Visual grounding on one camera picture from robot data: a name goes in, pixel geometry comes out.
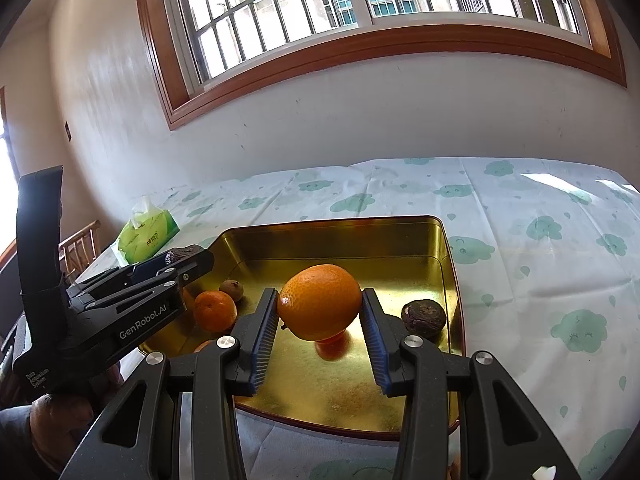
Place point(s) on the wooden framed barred window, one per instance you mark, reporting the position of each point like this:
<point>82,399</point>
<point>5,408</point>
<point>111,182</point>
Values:
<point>360,10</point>

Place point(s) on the dark brown wrinkled fruit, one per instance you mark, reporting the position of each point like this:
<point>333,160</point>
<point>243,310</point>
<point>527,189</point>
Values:
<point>176,255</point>
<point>424,317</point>

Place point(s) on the tan longan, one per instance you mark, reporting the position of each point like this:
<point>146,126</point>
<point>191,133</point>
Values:
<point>232,290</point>

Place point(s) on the light wooden chair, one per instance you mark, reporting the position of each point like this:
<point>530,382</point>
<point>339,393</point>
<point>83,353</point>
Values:
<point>77,252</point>

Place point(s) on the red and gold tin box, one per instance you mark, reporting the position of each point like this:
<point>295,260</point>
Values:
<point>350,395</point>

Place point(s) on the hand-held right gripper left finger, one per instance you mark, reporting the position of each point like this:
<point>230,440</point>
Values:
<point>262,340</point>

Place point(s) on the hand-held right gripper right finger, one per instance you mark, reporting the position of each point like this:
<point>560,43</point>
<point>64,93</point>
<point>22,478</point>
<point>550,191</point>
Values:
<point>375,345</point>

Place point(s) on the person's left forearm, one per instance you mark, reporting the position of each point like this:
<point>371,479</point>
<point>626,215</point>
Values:
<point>20,447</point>

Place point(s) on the person's left hand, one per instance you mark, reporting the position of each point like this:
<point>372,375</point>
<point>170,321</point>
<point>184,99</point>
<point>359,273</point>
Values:
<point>60,412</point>

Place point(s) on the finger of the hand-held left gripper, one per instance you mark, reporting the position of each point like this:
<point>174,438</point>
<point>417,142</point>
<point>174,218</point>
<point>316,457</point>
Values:
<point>150,267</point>
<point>197,262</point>

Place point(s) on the small mandarin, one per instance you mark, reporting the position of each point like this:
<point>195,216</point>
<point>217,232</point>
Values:
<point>215,310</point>

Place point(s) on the smooth orange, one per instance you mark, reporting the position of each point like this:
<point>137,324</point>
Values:
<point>320,305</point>

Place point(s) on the red cherry tomato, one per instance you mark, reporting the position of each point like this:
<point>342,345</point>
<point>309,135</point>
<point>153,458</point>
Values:
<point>332,346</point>

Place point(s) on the green tissue pack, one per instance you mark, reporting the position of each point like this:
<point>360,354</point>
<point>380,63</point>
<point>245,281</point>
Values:
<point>147,240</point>

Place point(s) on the dark wall switch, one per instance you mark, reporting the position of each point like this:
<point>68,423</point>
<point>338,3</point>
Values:
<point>68,131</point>

